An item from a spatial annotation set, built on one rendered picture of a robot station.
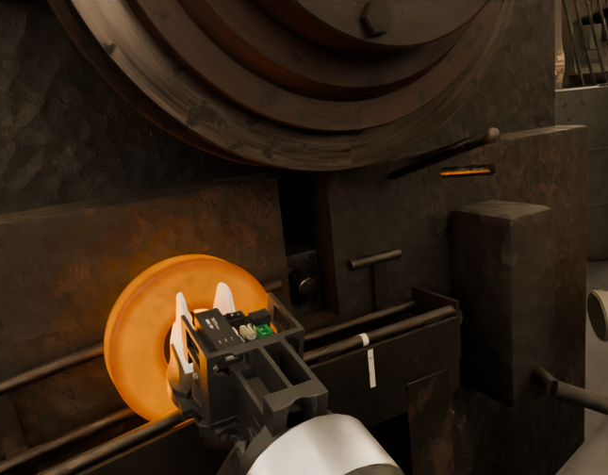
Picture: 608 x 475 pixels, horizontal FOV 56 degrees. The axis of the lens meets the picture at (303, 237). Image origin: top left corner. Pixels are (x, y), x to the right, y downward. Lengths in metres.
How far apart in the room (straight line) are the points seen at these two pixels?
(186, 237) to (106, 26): 0.22
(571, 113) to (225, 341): 2.88
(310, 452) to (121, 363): 0.23
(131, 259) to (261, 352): 0.22
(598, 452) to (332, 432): 0.15
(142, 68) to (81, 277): 0.20
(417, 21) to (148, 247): 0.31
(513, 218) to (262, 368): 0.38
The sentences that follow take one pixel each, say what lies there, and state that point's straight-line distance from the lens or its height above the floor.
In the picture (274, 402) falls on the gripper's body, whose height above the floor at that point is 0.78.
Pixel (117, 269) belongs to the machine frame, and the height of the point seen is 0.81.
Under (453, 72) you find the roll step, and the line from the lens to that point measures 0.58.
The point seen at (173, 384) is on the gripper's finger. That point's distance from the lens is 0.45.
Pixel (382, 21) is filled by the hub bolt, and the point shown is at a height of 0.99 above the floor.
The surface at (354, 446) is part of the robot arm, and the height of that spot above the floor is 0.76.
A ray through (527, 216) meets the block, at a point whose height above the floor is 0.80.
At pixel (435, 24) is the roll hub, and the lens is 0.48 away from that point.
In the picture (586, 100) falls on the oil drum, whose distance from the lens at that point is 3.17.
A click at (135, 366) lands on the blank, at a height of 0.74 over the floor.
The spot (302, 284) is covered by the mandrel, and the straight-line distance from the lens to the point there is 0.64.
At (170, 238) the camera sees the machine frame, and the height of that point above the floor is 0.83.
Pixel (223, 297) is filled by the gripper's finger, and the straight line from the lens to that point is 0.47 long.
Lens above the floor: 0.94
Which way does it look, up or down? 13 degrees down
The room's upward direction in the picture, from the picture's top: 6 degrees counter-clockwise
